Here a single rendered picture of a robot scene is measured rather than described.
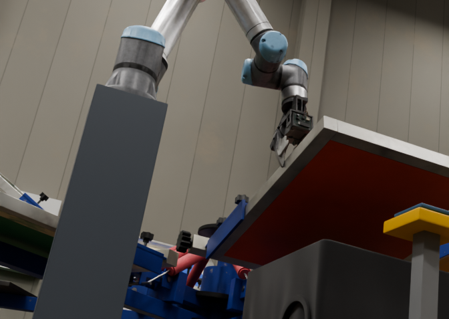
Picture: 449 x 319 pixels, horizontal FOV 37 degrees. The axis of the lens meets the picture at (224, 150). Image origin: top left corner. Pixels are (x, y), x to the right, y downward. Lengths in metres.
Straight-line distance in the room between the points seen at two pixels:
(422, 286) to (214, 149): 5.64
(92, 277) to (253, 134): 5.73
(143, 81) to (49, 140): 4.98
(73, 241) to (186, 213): 5.16
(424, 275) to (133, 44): 0.91
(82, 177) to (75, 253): 0.18
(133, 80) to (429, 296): 0.86
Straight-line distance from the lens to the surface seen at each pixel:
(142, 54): 1.76
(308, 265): 1.70
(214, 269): 2.91
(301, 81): 1.96
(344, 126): 1.69
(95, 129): 1.62
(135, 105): 1.65
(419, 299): 1.42
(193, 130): 6.97
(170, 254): 2.35
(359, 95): 7.91
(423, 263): 1.43
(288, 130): 1.85
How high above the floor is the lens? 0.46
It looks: 23 degrees up
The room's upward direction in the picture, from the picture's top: 10 degrees clockwise
